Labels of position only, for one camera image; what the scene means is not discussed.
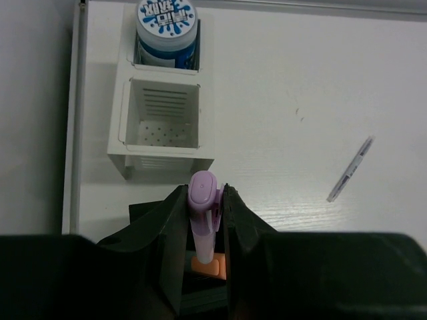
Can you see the purple highlighter marker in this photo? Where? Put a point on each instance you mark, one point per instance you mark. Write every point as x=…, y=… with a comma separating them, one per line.
x=204, y=201

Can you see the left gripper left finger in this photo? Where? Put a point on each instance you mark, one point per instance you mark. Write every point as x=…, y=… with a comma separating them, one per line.
x=135, y=273

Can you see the grey thin pen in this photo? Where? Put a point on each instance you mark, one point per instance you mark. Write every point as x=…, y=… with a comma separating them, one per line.
x=350, y=170

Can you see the white slotted organizer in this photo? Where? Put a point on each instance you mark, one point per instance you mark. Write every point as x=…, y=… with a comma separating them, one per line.
x=162, y=118

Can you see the orange cap grey marker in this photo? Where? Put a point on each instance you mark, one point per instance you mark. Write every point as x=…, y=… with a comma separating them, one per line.
x=216, y=268

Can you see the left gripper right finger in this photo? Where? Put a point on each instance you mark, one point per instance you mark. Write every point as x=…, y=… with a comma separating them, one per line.
x=318, y=275

